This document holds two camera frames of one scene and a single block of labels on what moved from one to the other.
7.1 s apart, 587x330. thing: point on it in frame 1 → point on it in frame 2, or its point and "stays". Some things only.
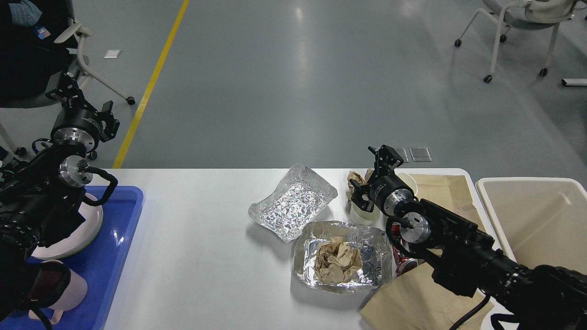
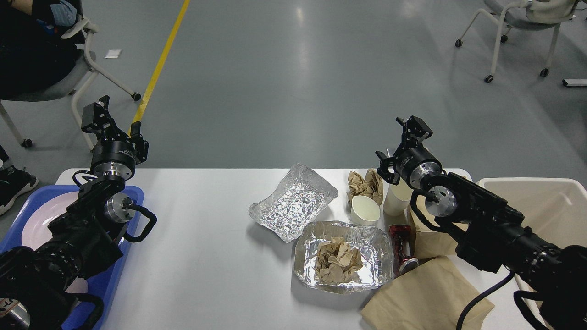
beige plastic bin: [543, 221] stays
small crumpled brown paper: [355, 176] stays
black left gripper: [82, 125] → [112, 158]
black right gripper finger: [361, 196] → [385, 163]
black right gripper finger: [386, 160] → [415, 127]
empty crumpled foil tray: [288, 211] stays
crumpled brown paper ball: [337, 261] stays
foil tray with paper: [342, 256] stays
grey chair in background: [528, 14] stays
